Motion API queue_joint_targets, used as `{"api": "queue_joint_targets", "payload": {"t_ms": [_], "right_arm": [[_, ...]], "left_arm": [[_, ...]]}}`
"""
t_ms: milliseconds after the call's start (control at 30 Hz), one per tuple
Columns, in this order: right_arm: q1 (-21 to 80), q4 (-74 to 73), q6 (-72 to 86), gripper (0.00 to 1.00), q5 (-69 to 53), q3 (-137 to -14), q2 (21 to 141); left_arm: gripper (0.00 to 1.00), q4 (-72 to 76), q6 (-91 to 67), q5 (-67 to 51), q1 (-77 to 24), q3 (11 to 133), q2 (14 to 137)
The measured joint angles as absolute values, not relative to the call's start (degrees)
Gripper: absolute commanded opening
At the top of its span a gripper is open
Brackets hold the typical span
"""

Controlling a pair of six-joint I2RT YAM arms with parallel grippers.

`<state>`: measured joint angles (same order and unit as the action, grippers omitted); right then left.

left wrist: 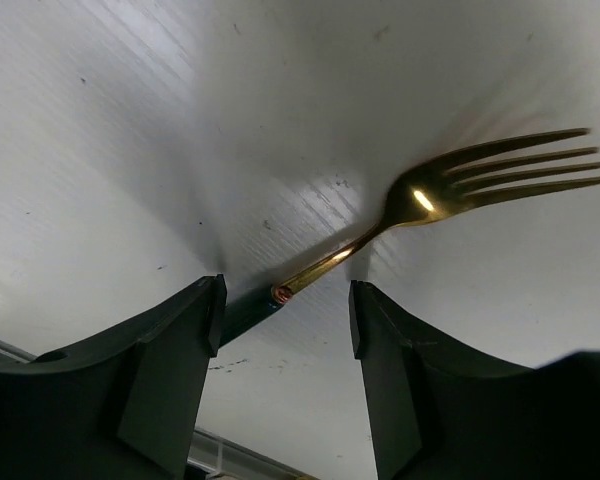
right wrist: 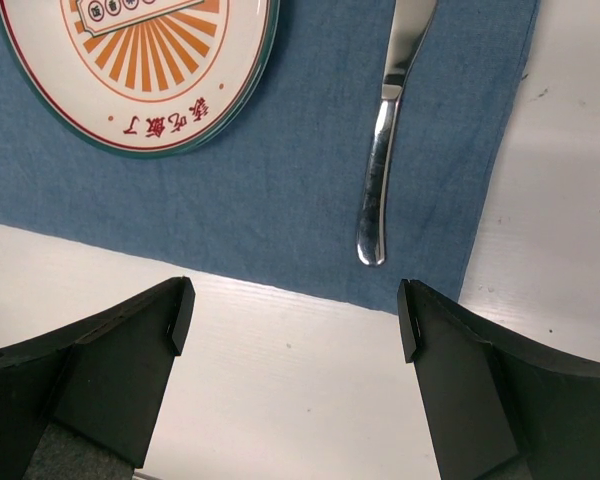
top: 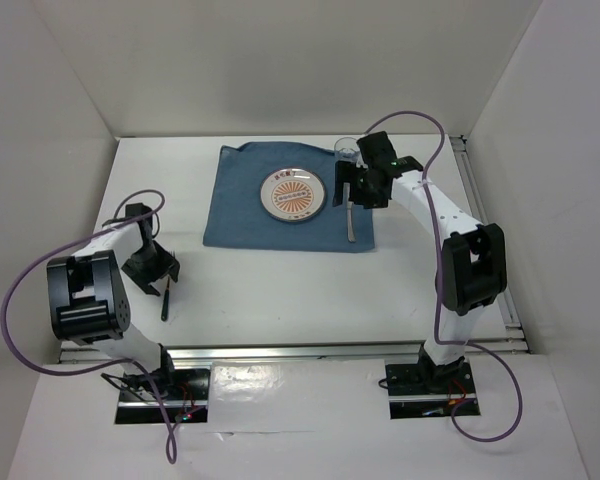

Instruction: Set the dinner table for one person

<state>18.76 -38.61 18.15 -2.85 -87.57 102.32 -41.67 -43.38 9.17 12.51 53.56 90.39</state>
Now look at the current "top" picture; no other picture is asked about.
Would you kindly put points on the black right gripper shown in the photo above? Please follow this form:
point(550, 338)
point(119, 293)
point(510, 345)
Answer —
point(346, 172)

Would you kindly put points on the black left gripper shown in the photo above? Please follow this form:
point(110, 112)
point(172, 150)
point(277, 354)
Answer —
point(166, 262)

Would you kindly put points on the silver table knife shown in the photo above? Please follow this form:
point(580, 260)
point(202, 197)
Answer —
point(351, 236)

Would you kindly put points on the gold fork green handle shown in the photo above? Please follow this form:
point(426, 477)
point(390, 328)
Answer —
point(165, 308)

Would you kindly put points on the clear drinking glass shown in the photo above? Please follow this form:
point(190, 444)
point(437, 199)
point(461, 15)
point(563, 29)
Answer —
point(346, 149)

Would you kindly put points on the white plate orange sunburst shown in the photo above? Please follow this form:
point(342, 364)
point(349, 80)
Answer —
point(292, 195)

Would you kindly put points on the blue cloth placemat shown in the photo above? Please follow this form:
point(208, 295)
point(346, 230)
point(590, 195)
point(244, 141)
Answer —
point(237, 220)

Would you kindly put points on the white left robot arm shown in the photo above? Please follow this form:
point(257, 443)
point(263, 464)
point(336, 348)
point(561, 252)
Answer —
point(88, 302)

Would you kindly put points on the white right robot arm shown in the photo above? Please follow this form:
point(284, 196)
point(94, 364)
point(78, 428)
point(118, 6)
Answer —
point(470, 256)

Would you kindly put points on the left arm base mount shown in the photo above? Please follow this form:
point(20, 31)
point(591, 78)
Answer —
point(185, 398)

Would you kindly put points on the aluminium front rail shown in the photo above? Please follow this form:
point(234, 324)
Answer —
point(72, 354)

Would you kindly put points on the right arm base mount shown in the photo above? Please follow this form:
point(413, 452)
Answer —
point(411, 396)

